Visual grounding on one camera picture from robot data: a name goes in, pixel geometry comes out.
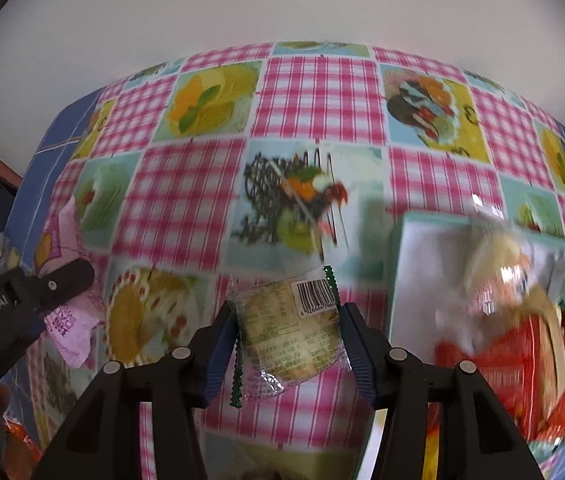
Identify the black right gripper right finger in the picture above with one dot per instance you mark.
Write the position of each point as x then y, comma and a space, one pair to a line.
477, 437

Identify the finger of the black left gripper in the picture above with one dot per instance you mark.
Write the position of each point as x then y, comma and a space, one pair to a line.
58, 287

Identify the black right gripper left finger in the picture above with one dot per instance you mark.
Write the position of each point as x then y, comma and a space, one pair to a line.
100, 438

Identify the purple swiss roll packet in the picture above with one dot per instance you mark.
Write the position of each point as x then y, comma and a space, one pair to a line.
62, 262

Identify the red Rolet Kiss packet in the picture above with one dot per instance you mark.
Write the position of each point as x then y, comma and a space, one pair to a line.
511, 366

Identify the red white milk biscuit packet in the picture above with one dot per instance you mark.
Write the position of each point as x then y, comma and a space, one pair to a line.
552, 348

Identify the orange snack packet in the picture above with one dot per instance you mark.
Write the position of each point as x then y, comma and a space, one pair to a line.
496, 274

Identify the clear bread packet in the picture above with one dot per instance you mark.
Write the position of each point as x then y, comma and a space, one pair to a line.
289, 333

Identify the colourful snack pile on floor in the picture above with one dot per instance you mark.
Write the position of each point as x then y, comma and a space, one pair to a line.
16, 457

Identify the white tray with green rim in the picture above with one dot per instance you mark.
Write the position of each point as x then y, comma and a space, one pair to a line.
429, 317

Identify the blue plaid bed sheet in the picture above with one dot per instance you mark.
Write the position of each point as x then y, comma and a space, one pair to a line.
29, 211

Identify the pink checkered picture tablecloth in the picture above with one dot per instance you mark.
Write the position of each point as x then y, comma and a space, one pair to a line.
269, 157

